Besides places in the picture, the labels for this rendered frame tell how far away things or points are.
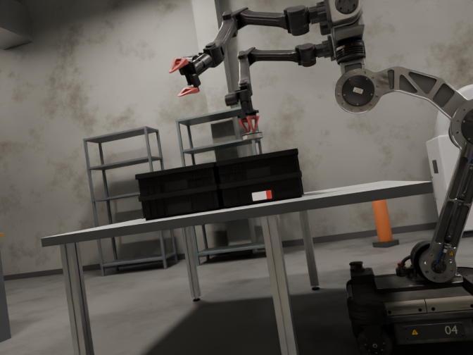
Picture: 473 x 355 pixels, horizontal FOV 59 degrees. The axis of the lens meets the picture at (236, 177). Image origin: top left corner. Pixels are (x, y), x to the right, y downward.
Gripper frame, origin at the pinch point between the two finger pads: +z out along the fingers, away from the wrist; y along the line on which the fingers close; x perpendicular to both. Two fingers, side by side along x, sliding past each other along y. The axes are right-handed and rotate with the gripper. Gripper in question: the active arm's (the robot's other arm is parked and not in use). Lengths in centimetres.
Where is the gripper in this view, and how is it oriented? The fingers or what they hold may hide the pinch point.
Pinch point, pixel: (250, 131)
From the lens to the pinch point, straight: 207.9
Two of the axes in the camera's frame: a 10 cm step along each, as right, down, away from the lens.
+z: 1.7, 9.8, -0.2
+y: 5.3, -1.1, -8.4
